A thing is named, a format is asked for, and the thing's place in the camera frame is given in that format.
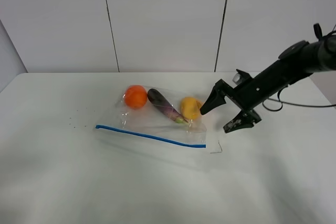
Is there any purple eggplant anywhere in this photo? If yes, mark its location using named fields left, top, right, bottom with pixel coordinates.
left=147, top=88, right=189, bottom=124

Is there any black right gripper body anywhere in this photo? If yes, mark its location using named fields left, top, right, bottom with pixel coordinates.
left=214, top=77, right=273, bottom=125

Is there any yellow lemon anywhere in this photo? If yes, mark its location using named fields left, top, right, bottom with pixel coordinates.
left=180, top=97, right=203, bottom=120

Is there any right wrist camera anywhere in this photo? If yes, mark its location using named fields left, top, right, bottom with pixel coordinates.
left=232, top=69, right=251, bottom=85

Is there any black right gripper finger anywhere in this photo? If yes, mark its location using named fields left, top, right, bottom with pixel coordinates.
left=223, top=111, right=254, bottom=133
left=200, top=87, right=226, bottom=115

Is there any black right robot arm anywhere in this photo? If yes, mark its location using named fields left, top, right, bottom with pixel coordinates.
left=200, top=32, right=335, bottom=133

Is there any clear zip bag blue seal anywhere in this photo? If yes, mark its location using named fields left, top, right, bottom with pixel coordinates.
left=94, top=85, right=207, bottom=149

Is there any orange fruit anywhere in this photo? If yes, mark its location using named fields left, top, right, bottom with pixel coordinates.
left=123, top=85, right=148, bottom=109

